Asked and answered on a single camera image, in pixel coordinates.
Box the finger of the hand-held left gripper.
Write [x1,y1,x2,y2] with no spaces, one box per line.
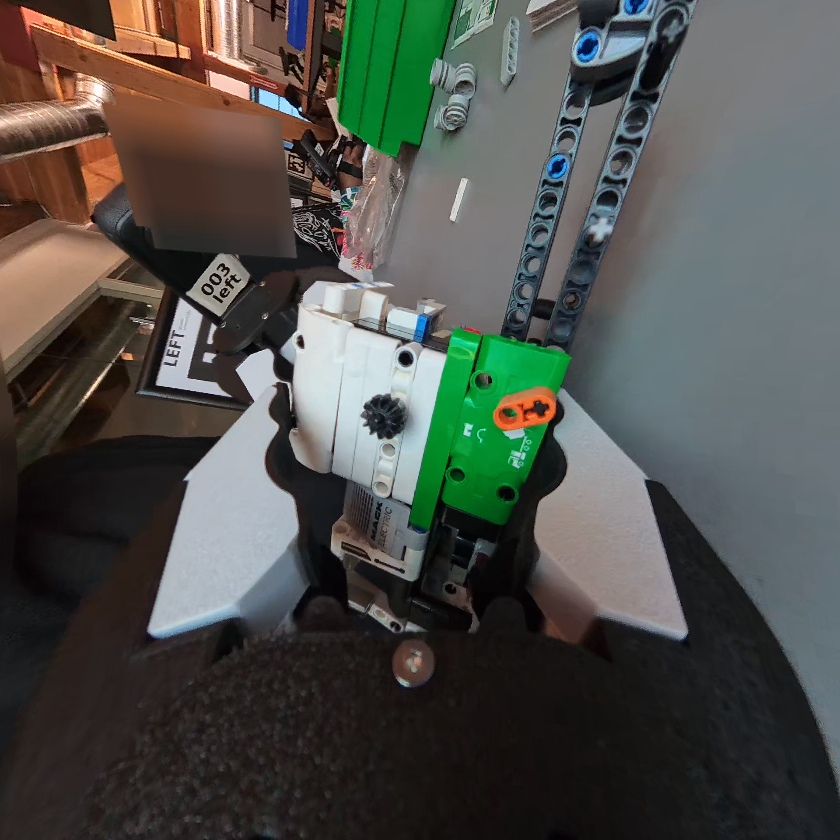
[233,348,278,404]

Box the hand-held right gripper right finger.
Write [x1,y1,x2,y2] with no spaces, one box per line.
[524,387,690,644]

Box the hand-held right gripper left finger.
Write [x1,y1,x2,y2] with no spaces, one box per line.
[147,381,317,641]

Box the white and green lego assembly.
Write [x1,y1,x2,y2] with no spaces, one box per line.
[289,279,572,634]

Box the person's arm black sleeve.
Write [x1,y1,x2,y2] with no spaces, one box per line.
[0,430,221,664]

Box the clear plastic bag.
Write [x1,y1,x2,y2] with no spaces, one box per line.
[337,146,403,272]

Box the green plastic bin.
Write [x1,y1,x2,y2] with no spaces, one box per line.
[336,0,458,158]

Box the green printed paper sheet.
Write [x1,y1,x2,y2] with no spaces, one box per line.
[449,0,501,49]

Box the silver metal duct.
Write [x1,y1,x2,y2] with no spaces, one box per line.
[0,72,110,166]

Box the dark grey lego beam frame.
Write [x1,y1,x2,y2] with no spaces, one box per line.
[500,0,698,352]

